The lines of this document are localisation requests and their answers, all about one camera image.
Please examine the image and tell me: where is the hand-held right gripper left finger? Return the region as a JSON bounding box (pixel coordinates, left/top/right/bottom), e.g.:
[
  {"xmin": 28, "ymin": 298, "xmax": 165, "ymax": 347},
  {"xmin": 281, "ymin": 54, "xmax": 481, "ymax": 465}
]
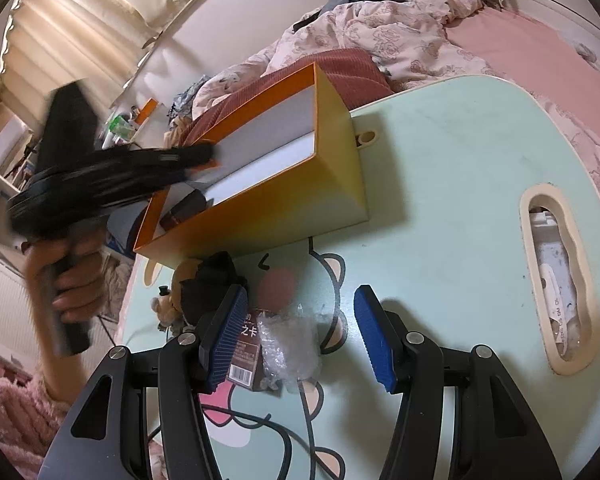
[{"xmin": 45, "ymin": 285, "xmax": 251, "ymax": 480}]

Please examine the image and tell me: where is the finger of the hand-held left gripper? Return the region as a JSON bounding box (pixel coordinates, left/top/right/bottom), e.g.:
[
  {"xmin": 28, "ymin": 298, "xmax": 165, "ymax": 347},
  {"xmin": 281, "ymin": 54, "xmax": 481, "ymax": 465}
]
[
  {"xmin": 105, "ymin": 164, "xmax": 191, "ymax": 203},
  {"xmin": 125, "ymin": 142, "xmax": 216, "ymax": 168}
]

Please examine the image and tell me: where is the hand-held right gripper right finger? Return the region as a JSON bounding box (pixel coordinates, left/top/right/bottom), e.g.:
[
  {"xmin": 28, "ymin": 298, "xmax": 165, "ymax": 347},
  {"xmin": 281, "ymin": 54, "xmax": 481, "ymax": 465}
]
[{"xmin": 354, "ymin": 285, "xmax": 563, "ymax": 480}]

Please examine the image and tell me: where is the brown card box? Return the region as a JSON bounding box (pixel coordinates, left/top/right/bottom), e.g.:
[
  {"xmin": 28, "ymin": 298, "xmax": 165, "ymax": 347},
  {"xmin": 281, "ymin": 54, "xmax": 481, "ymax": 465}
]
[{"xmin": 227, "ymin": 310, "xmax": 286, "ymax": 396}]

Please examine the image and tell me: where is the dark round object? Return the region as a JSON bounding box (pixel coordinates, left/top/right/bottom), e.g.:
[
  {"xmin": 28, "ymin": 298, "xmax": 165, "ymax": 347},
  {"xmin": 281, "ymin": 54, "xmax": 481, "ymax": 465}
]
[{"xmin": 159, "ymin": 189, "xmax": 216, "ymax": 231}]

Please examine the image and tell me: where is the black cloth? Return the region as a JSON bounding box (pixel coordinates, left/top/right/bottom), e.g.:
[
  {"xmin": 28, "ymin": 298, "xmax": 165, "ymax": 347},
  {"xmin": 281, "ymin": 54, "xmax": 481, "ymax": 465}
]
[{"xmin": 180, "ymin": 251, "xmax": 248, "ymax": 328}]

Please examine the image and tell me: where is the clear plastic wrap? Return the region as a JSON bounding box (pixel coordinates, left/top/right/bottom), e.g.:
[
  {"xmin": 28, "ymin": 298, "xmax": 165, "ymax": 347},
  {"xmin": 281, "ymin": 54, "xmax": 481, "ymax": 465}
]
[{"xmin": 256, "ymin": 302, "xmax": 326, "ymax": 393}]

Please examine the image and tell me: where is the tan and white plush toy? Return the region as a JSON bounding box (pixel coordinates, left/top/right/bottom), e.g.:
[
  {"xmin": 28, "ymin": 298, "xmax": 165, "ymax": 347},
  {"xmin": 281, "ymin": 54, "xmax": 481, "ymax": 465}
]
[{"xmin": 152, "ymin": 260, "xmax": 201, "ymax": 333}]

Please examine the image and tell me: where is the orange cardboard box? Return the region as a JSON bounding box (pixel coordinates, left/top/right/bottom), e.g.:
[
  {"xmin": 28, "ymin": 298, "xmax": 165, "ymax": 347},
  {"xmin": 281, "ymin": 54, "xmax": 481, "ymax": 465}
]
[{"xmin": 132, "ymin": 61, "xmax": 371, "ymax": 271}]

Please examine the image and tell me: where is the person's left forearm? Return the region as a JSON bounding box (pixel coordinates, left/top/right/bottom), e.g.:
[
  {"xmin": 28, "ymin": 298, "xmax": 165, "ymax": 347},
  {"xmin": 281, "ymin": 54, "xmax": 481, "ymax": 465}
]
[{"xmin": 30, "ymin": 317, "xmax": 113, "ymax": 408}]

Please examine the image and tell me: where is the person's left hand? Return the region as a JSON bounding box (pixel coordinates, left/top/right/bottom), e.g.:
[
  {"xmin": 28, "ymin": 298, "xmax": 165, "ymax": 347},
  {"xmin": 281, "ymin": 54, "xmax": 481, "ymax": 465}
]
[{"xmin": 25, "ymin": 232, "xmax": 108, "ymax": 323}]

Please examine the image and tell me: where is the small orange box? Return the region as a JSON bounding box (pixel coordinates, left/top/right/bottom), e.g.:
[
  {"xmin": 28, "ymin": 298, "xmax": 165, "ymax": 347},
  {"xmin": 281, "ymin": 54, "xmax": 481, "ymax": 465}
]
[{"xmin": 132, "ymin": 97, "xmax": 158, "ymax": 126}]

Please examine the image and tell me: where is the green bottle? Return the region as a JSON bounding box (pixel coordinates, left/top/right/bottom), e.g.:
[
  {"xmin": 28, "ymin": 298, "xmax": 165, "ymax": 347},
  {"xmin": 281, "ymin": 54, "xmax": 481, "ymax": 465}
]
[{"xmin": 105, "ymin": 112, "xmax": 136, "ymax": 141}]

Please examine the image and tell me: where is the white shelf unit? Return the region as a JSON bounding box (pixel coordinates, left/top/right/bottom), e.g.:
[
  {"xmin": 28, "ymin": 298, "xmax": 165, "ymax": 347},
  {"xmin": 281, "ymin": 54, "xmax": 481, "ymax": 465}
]
[{"xmin": 0, "ymin": 110, "xmax": 38, "ymax": 246}]

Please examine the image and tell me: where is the cream curtain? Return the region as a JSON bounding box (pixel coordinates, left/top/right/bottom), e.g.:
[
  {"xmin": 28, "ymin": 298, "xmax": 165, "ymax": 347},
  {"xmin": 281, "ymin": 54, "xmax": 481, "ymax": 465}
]
[{"xmin": 0, "ymin": 0, "xmax": 241, "ymax": 111}]

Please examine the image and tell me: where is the pink fluffy rug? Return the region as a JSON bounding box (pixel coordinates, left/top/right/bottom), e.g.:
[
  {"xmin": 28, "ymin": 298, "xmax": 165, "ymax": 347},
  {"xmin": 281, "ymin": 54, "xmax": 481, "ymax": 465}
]
[{"xmin": 0, "ymin": 350, "xmax": 81, "ymax": 480}]

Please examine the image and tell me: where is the floral pink quilt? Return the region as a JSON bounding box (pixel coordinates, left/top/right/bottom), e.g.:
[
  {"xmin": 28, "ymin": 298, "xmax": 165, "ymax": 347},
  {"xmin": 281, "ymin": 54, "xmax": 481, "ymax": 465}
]
[{"xmin": 195, "ymin": 0, "xmax": 600, "ymax": 246}]

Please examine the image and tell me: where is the red-brown corduroy cushion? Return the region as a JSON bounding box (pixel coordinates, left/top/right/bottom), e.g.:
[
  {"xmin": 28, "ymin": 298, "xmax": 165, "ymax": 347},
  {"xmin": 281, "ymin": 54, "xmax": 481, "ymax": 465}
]
[{"xmin": 180, "ymin": 49, "xmax": 396, "ymax": 148}]

